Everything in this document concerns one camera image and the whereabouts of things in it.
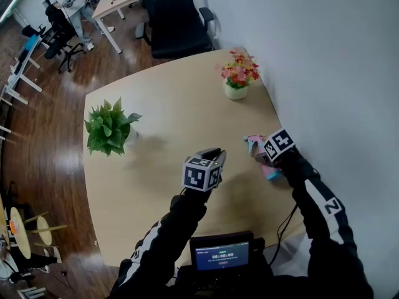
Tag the green potted plant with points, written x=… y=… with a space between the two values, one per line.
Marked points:
x=107 y=128

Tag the ceiling light tube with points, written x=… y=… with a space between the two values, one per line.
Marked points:
x=11 y=6

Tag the black office chair with headrest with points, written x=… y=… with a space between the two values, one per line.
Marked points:
x=177 y=20

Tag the person's left forearm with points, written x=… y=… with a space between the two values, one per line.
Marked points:
x=174 y=226

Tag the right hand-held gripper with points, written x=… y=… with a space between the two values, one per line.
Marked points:
x=279 y=144

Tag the round wooden stool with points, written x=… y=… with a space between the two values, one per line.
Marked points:
x=44 y=230

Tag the white desk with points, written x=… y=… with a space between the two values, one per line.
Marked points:
x=17 y=70

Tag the blue box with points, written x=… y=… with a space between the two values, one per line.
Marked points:
x=31 y=42

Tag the pink and blue toy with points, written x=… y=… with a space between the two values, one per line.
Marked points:
x=272 y=173

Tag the potted red and yellow flowers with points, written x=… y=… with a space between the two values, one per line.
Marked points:
x=238 y=76

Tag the light wooden table white legs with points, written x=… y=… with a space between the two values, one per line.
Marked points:
x=187 y=117

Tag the person's right forearm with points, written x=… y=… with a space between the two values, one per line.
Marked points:
x=318 y=198

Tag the black mesh office chair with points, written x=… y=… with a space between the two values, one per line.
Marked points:
x=60 y=33

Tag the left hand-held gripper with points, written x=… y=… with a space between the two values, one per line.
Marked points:
x=196 y=176

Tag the small black monitor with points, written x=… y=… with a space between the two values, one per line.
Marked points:
x=221 y=254

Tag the small wooden table white legs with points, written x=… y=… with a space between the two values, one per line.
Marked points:
x=113 y=3

